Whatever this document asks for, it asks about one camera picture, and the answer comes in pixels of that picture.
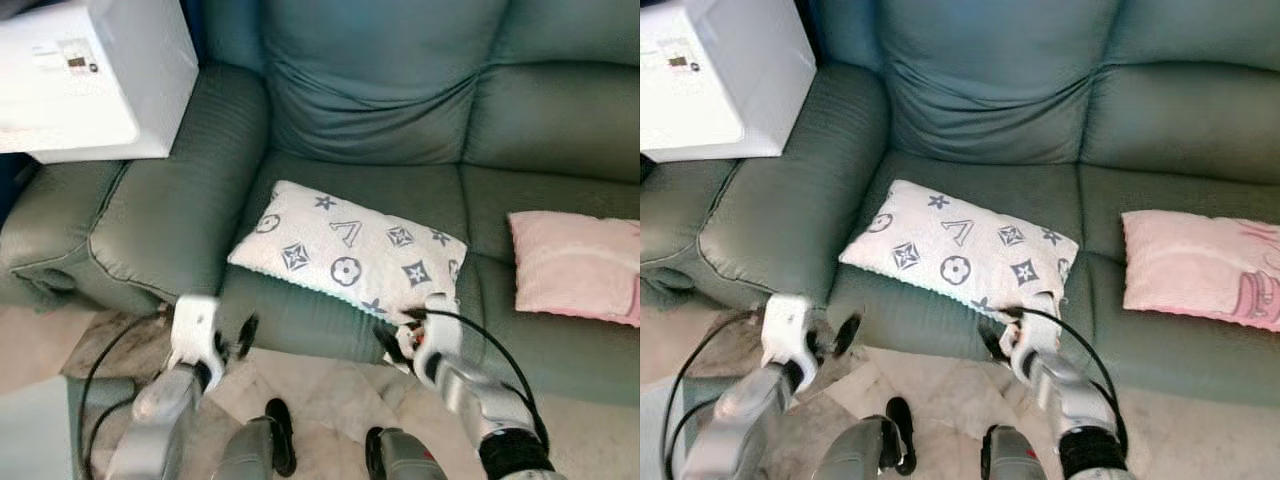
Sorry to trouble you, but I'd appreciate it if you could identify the white pillow with blue print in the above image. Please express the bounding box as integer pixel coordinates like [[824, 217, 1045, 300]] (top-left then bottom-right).
[[228, 180, 469, 319], [838, 180, 1081, 319]]

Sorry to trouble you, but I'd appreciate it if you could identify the pink pillow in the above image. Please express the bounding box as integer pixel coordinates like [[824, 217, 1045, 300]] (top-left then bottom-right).
[[1120, 210, 1280, 333], [508, 210, 640, 328]]

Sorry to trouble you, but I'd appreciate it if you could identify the green leather sofa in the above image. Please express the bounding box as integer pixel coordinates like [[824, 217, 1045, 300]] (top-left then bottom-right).
[[0, 0, 640, 406], [640, 0, 1280, 401]]

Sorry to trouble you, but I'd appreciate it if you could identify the robot left leg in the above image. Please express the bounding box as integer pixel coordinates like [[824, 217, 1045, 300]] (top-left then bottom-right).
[[212, 398, 299, 480], [815, 397, 917, 480]]

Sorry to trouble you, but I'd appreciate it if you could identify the robot leg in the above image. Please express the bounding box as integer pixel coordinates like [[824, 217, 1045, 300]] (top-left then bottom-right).
[[364, 427, 447, 480], [212, 398, 299, 480], [980, 425, 1062, 480], [815, 397, 917, 480]]

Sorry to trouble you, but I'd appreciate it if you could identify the robot right leg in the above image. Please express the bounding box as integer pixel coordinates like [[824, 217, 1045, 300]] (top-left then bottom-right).
[[980, 425, 1062, 480], [364, 427, 447, 480]]

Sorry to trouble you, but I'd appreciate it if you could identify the white appliance box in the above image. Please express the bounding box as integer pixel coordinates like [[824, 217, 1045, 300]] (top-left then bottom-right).
[[640, 0, 818, 164], [0, 0, 199, 164]]

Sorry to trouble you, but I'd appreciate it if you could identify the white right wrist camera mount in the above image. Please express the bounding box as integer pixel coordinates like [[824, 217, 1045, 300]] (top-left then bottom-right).
[[414, 293, 463, 386], [1014, 293, 1067, 382]]

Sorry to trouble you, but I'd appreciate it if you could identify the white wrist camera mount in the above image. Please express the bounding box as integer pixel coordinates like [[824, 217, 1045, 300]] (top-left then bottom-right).
[[414, 293, 463, 386], [168, 295, 227, 371], [1014, 293, 1067, 382], [762, 293, 817, 367]]

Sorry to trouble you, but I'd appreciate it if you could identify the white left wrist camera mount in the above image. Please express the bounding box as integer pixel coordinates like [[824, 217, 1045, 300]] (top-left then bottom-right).
[[762, 293, 817, 367], [168, 295, 227, 371]]

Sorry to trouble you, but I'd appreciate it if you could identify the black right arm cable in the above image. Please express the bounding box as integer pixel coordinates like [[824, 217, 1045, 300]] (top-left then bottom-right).
[[1010, 306, 1130, 443], [415, 308, 550, 443]]

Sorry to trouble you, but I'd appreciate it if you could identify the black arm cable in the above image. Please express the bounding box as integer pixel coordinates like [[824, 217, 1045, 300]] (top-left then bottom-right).
[[415, 308, 550, 443], [80, 315, 173, 473], [660, 310, 767, 473], [1010, 306, 1130, 443]]

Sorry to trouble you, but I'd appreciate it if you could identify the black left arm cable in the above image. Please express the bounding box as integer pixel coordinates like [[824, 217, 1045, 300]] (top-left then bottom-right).
[[80, 315, 173, 473], [660, 310, 767, 473]]

